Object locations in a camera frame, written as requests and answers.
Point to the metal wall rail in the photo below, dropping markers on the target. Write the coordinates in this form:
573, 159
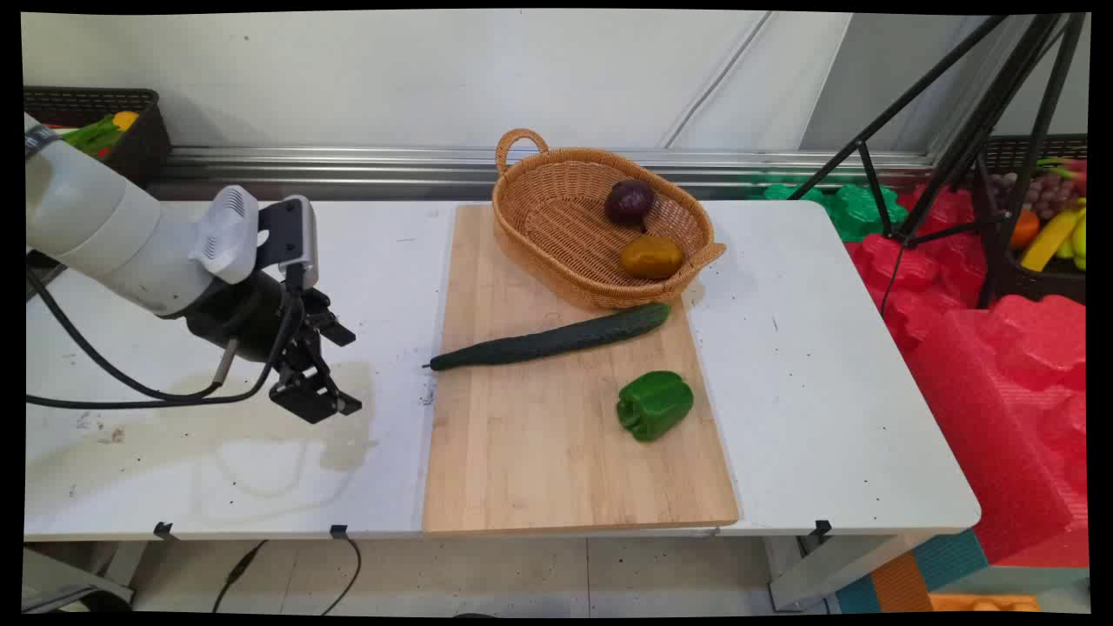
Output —
391, 169

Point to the grey table leg frame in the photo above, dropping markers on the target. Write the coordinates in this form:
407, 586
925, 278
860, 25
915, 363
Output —
69, 578

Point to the yellow green toy fruit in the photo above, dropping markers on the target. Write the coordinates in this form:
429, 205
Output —
1078, 239

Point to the woven wicker basket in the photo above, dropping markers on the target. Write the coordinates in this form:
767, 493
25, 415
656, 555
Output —
574, 235

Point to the orange toy fruit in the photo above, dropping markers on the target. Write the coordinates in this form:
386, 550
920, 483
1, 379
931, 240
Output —
1025, 229

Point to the yellow brown mango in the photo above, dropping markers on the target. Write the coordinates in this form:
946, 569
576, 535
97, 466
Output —
651, 257

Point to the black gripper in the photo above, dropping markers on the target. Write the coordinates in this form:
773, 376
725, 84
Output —
243, 317

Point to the dark purple onion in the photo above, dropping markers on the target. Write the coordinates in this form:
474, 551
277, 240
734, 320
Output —
629, 202

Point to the black basket with fruit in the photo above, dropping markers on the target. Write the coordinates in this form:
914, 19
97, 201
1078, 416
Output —
1035, 283

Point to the orange foam piece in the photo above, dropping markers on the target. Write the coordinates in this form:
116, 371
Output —
983, 602

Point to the green foam padding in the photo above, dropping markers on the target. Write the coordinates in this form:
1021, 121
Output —
856, 209

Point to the teal and orange floor mat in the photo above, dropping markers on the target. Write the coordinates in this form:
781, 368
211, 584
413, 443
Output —
913, 578

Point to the white table leg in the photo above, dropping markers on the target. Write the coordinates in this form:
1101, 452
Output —
835, 569

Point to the yellow toy banana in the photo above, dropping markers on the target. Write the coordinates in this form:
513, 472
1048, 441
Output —
1048, 239

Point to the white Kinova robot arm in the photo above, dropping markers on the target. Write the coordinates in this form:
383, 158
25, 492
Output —
104, 230

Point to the green leafy toy vegetable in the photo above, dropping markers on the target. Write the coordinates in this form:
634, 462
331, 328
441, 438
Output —
91, 136

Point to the black camera tripod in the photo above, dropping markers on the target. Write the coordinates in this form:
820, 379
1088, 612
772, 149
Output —
974, 130

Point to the red foam padding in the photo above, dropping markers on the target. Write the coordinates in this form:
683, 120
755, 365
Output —
1000, 400

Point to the long dark green cucumber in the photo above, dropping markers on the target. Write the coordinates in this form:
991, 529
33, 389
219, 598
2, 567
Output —
556, 339

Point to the yellow toy pepper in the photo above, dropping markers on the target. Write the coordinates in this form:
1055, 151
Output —
125, 120

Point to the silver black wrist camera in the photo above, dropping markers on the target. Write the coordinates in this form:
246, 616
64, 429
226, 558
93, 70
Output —
291, 235

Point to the wooden cutting board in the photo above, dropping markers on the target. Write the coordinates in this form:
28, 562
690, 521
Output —
565, 452

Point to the green bell pepper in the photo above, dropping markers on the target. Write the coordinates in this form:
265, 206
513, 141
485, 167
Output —
654, 405

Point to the purple toy grapes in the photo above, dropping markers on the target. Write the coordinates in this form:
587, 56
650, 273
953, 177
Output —
1039, 193

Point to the black basket with vegetables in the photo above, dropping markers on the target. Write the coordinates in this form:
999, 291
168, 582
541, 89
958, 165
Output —
139, 152

